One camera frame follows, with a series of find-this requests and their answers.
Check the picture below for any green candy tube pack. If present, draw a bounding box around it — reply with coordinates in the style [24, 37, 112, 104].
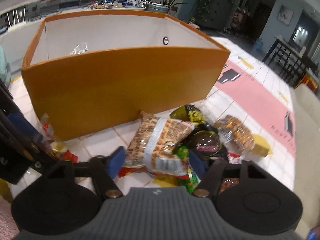
[174, 144, 200, 193]

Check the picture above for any dark round chocolate pack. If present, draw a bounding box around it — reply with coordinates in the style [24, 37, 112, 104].
[187, 130, 227, 160]

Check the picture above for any red cartoon snack bag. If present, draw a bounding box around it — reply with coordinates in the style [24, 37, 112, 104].
[40, 113, 78, 163]

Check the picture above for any gold caramel nut pack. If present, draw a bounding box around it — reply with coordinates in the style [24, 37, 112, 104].
[214, 115, 272, 157]

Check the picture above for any peanut snack bag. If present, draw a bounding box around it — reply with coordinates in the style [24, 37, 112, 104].
[123, 111, 195, 177]

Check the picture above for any black yellow snack bag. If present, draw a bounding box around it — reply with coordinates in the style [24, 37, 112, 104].
[170, 105, 207, 126]

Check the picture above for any clear plastic candy bag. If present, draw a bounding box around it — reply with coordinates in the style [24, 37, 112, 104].
[70, 42, 88, 55]

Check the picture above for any red braised meat pack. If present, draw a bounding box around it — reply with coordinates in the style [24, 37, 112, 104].
[219, 153, 241, 193]

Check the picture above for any lemon pattern tablecloth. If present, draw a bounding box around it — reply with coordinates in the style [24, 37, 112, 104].
[7, 36, 297, 193]

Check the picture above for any orange cardboard storage box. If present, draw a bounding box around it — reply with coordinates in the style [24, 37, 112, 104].
[22, 9, 230, 140]

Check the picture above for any beige sofa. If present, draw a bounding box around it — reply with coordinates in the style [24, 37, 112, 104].
[291, 84, 319, 238]

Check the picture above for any blue water jug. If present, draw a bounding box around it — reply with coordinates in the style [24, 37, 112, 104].
[253, 38, 264, 51]

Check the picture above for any dark dining table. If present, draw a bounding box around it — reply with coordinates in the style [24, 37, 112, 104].
[263, 37, 319, 87]

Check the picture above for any potted plant grey pot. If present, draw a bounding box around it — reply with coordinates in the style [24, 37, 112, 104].
[145, 0, 186, 16]

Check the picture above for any wall picture frame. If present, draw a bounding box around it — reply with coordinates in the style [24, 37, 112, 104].
[277, 5, 293, 26]

